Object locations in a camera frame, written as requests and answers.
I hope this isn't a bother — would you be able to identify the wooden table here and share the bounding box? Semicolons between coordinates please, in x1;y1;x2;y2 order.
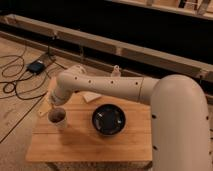
26;92;152;163

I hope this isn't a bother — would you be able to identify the black ceramic bowl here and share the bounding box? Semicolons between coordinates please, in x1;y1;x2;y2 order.
92;104;126;136

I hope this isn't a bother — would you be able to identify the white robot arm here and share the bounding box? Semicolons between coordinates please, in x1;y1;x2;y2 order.
48;65;213;171

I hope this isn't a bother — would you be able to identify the white rectangular block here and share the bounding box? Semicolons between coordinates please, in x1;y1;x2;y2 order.
83;92;101;103

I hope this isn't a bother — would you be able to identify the long wooden beam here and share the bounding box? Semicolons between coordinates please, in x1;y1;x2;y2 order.
0;14;213;83

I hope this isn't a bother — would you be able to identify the white paper cup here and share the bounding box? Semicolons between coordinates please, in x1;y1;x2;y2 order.
48;107;67;130

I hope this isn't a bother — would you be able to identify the clear plastic bottle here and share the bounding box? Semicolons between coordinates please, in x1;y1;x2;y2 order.
111;65;121;77

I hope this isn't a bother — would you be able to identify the black floor cable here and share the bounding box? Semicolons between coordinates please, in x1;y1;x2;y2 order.
0;39;78;144

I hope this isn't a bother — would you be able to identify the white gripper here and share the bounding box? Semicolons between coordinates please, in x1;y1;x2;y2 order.
38;97;53;117

